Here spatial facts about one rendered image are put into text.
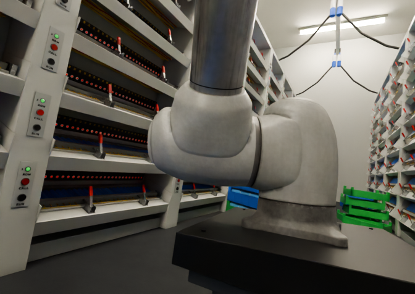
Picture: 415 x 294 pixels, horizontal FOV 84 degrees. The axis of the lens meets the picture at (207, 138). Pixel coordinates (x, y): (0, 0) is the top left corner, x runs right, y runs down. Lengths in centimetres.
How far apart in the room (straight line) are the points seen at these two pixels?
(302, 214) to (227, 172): 15
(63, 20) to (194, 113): 59
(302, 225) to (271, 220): 5
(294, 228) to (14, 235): 71
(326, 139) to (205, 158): 23
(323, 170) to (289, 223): 12
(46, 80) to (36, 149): 20
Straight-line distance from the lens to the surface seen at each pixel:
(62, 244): 97
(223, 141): 41
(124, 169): 99
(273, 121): 47
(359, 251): 46
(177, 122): 41
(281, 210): 47
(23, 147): 79
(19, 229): 84
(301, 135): 47
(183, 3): 156
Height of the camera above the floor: 37
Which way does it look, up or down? 6 degrees up
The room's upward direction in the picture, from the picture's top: 8 degrees clockwise
